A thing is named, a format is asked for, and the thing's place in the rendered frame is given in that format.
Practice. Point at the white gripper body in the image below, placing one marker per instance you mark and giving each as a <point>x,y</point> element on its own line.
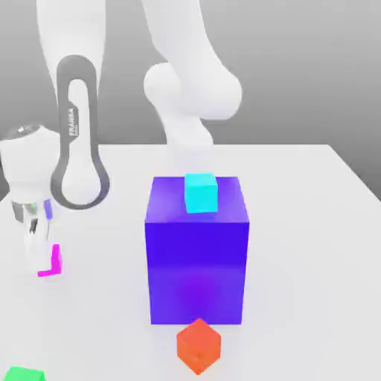
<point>38,253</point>

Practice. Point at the small magenta cube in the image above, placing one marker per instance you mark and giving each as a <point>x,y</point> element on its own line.
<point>56,262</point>

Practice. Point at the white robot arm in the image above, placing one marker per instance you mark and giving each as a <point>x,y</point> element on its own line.
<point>184,89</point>

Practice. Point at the small green cube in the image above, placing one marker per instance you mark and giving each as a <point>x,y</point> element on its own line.
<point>23,375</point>

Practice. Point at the small cyan cube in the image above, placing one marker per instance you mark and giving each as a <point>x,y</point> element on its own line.
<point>201,193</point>

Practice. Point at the small orange cube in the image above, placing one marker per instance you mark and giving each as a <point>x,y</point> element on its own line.
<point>198,346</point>

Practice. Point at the large blue box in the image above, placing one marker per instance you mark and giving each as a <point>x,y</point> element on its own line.
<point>196,262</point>

